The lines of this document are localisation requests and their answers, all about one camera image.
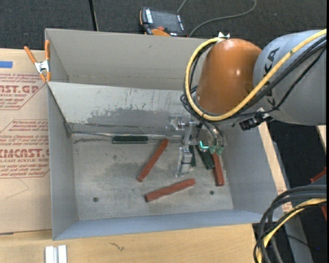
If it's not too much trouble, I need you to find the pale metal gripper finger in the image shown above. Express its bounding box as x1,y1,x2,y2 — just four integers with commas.
186,146,196,174
175,146,188,178

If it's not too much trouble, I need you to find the red-brown flat block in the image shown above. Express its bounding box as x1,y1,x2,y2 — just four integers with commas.
211,151,226,187
136,138,170,183
144,178,196,203

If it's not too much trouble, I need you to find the grey metal bin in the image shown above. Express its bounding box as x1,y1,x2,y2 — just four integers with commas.
44,28,285,241

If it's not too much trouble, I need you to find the brown cardboard board, red print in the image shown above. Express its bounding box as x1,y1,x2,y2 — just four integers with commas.
0,47,53,236

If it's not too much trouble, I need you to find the black cylinder on white bracket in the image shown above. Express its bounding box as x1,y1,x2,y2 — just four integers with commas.
239,110,273,132

